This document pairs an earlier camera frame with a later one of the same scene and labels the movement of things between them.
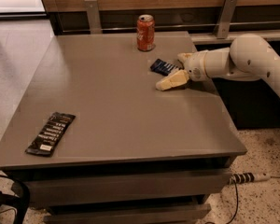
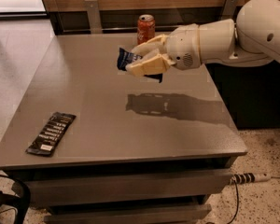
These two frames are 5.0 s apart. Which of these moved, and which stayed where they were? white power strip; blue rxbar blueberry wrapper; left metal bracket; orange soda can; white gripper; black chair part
Moved: blue rxbar blueberry wrapper; white gripper
Stayed: white power strip; black chair part; left metal bracket; orange soda can
